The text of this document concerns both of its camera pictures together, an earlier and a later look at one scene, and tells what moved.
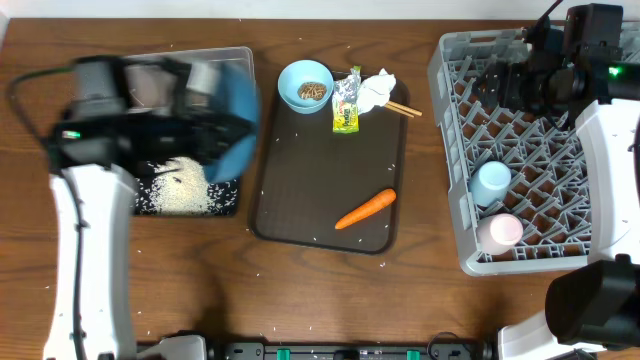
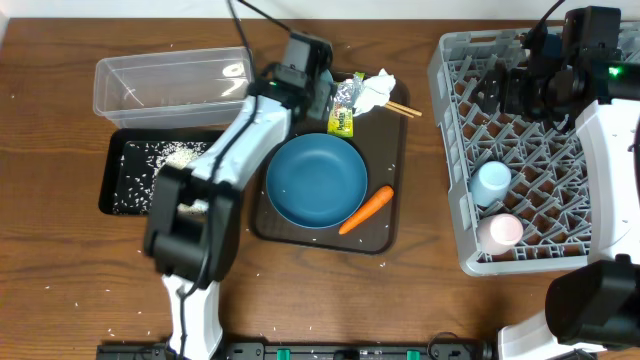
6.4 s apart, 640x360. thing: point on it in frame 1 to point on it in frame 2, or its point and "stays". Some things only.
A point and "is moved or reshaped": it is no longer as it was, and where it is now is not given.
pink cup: (497, 233) stays
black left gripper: (215, 138) to (324, 93)
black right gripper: (515, 74) stays
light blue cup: (490, 183) stays
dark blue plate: (242, 106) is moved or reshaped
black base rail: (446, 347) stays
